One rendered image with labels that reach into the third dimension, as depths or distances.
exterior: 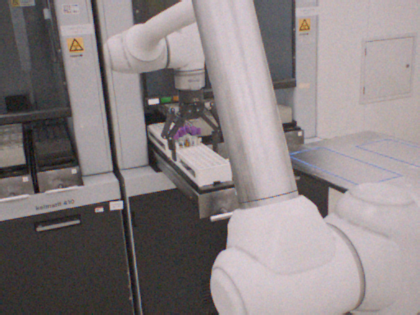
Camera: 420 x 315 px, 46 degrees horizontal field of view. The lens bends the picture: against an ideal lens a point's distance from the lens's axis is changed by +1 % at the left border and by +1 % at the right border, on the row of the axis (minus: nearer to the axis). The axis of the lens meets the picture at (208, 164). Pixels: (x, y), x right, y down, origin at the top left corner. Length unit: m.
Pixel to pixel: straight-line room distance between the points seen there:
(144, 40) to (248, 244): 0.69
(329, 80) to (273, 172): 2.67
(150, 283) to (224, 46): 1.28
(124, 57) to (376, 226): 0.80
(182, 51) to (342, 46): 2.17
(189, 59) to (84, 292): 0.94
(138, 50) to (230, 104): 0.57
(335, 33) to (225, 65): 2.64
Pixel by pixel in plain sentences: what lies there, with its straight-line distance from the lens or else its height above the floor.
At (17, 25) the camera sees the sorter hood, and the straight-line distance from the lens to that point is 1.70.
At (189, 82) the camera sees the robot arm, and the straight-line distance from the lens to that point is 1.43.
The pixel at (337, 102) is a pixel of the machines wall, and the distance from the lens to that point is 3.50.
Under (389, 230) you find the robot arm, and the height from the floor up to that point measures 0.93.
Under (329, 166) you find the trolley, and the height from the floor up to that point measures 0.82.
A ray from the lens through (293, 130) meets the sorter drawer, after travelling 1.93.
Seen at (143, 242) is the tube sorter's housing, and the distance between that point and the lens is 1.84.
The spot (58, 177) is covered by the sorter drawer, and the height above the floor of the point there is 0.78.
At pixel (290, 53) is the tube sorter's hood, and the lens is 1.96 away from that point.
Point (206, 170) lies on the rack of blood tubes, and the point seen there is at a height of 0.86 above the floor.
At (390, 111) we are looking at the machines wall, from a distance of 3.79.
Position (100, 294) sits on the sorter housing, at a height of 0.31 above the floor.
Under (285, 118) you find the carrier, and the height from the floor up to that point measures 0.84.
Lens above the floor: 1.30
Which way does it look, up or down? 18 degrees down
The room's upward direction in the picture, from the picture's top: 4 degrees counter-clockwise
